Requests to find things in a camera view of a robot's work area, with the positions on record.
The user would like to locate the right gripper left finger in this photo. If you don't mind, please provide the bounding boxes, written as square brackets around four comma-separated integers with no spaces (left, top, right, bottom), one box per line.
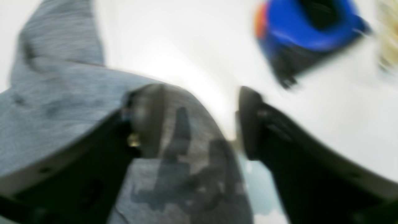
[0,84,165,224]

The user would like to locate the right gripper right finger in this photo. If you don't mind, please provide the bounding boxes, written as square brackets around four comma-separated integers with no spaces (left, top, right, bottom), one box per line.
[238,86,398,224]

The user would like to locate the grey t-shirt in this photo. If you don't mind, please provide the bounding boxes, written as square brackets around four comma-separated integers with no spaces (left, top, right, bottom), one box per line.
[1,0,253,224]

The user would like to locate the blue black tape measure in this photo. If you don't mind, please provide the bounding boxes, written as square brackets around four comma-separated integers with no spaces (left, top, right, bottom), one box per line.
[254,0,370,88]

